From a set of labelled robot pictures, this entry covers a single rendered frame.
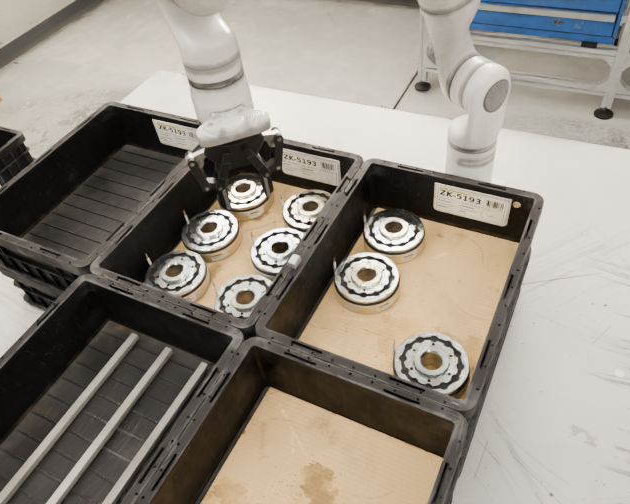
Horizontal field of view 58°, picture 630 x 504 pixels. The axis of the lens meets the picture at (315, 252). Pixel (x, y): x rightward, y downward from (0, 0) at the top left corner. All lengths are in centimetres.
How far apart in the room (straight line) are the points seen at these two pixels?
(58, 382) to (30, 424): 7
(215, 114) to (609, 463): 73
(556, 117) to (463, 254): 189
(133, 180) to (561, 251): 87
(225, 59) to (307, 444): 49
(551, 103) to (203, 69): 234
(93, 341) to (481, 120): 75
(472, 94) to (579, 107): 190
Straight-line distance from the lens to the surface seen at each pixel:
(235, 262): 99
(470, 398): 70
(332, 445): 78
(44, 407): 94
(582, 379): 102
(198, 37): 70
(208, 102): 72
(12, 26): 416
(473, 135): 106
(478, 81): 101
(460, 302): 90
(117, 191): 123
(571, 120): 280
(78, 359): 97
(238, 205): 104
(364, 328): 87
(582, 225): 125
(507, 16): 271
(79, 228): 118
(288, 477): 77
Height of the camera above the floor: 154
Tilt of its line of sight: 47 degrees down
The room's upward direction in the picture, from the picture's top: 9 degrees counter-clockwise
